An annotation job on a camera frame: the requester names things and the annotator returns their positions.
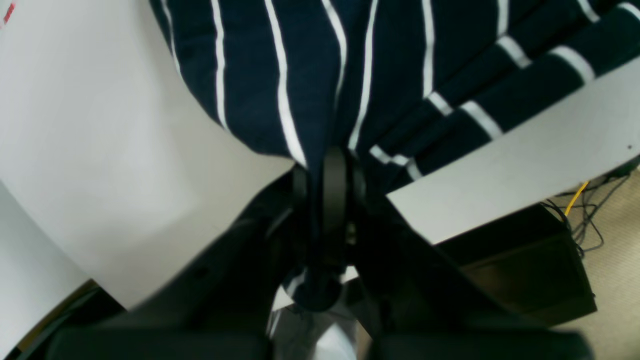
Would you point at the navy white striped t-shirt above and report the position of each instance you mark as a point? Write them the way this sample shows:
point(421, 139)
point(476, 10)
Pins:
point(407, 86)

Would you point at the black box under table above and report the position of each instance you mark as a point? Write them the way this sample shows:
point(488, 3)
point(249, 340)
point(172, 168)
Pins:
point(529, 263)

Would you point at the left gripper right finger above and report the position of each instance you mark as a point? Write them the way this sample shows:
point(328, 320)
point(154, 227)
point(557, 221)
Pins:
point(425, 307)

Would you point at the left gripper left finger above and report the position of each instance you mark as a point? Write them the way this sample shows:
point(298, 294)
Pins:
point(219, 306)

